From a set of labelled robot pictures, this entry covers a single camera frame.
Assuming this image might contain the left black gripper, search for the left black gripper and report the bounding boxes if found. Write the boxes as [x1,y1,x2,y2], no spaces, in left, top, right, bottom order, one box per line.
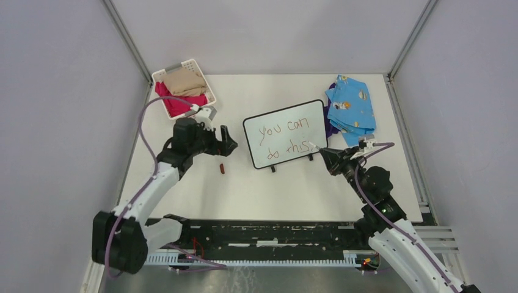
[188,121,237,157]

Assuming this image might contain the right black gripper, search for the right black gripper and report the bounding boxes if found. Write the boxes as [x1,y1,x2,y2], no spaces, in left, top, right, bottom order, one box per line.
[319,145,370,202]

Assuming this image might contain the black framed whiteboard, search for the black framed whiteboard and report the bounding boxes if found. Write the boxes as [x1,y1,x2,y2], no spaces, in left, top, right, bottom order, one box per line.
[243,99,329,170]

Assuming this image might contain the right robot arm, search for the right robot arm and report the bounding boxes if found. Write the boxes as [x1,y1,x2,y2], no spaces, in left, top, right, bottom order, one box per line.
[318,146,479,292]

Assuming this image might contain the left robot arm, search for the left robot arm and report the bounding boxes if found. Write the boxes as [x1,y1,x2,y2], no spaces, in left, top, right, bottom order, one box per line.
[91,118,238,274]

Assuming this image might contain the purple cloth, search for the purple cloth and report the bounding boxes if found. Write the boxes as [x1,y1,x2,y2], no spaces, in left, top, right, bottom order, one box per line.
[323,82,339,138]

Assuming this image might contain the blue patterned cloth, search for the blue patterned cloth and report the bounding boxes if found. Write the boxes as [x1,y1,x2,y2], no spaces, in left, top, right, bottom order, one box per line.
[326,74,376,147]

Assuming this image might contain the magenta cloth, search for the magenta cloth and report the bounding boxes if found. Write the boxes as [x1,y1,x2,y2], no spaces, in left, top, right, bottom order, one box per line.
[155,82,207,118]

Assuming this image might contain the white plastic basket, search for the white plastic basket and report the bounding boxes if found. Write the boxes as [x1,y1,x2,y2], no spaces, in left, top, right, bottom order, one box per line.
[152,59,216,120]

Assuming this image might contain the beige folded cloth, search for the beige folded cloth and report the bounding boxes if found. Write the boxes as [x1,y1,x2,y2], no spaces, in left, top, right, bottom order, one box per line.
[162,68,207,96]

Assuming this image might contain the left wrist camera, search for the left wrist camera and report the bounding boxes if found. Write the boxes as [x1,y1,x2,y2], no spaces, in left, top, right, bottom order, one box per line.
[193,106,217,131]

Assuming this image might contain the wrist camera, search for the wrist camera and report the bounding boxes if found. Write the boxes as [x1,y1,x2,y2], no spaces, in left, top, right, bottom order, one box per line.
[351,135,376,159]
[193,106,217,131]

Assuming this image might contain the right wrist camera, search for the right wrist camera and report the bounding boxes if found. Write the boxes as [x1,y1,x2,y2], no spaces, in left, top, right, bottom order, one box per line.
[351,135,376,159]

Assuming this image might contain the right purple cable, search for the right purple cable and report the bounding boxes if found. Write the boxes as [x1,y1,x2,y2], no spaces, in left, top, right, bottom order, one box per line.
[354,142,460,293]

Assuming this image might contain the purple cable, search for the purple cable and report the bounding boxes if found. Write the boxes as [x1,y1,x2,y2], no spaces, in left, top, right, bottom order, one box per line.
[354,142,460,293]
[104,96,199,280]

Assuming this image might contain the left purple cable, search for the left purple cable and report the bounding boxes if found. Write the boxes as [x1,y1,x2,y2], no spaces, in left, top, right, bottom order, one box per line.
[104,96,199,280]

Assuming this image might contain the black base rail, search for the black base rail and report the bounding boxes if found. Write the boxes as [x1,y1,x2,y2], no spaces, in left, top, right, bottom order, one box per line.
[166,219,373,264]

